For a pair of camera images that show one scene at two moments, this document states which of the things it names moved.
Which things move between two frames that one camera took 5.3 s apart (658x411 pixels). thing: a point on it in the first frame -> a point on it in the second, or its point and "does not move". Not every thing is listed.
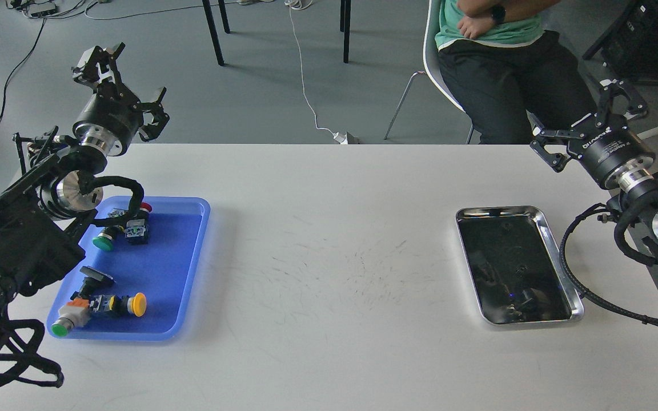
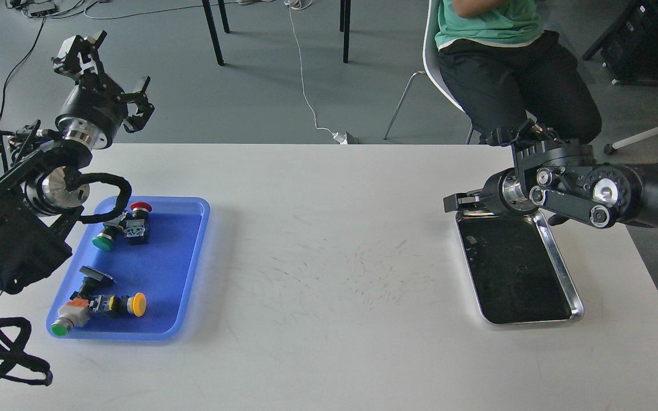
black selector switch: (95, 281) does not move
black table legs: (216, 42) does not move
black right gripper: (611, 150) -> (502, 196)
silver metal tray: (517, 272) does not move
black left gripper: (111, 117) -> (96, 108)
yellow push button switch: (136, 305) does not move
